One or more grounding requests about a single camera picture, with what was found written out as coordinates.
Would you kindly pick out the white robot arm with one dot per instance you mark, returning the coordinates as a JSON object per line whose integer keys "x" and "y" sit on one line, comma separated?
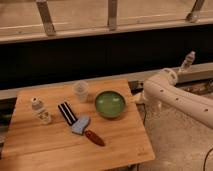
{"x": 160, "y": 88}

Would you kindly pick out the green ceramic bowl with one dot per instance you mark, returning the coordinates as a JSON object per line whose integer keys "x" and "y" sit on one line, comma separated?
{"x": 110, "y": 104}

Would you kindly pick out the clear plastic cup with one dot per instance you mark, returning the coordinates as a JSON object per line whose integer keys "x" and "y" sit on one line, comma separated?
{"x": 81, "y": 90}

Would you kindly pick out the black white striped cloth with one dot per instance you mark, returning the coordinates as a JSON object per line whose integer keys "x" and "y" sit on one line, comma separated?
{"x": 67, "y": 113}

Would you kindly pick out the clear bottle on ledge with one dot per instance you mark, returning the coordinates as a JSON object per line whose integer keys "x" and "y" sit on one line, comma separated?
{"x": 188, "y": 61}

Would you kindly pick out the middle metal railing post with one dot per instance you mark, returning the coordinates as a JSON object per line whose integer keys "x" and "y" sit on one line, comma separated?
{"x": 112, "y": 14}

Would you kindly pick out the metal railing post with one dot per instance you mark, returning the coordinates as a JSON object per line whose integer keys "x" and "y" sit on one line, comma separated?
{"x": 45, "y": 17}
{"x": 193, "y": 15}
{"x": 112, "y": 14}

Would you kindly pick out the left metal railing post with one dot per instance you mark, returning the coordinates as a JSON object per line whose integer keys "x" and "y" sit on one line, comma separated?
{"x": 45, "y": 17}

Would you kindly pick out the right metal railing post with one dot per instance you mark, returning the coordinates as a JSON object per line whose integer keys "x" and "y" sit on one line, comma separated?
{"x": 193, "y": 15}

